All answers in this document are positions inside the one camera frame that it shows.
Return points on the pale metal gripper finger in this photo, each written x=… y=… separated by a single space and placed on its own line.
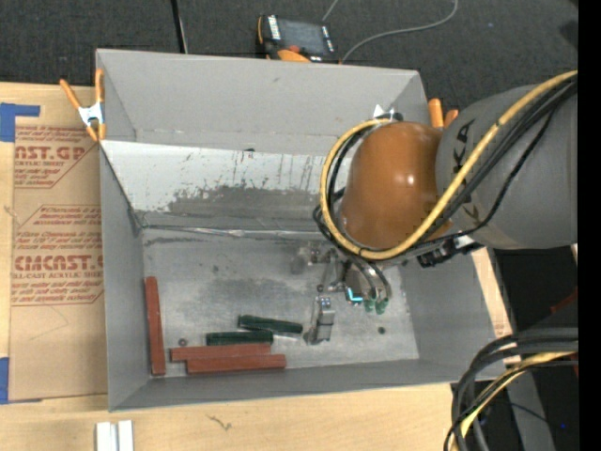
x=327 y=320
x=313 y=327

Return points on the dark green flat block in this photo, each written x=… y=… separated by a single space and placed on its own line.
x=239 y=337
x=270 y=324

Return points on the grey metal bin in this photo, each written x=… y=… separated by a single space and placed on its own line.
x=244 y=280

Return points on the red-brown flat block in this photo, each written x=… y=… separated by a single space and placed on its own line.
x=155 y=327
x=237 y=364
x=220 y=352

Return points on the brown cardboard board, red print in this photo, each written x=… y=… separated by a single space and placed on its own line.
x=51 y=252

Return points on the black cylinder on white bracket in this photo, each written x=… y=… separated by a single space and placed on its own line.
x=436 y=255

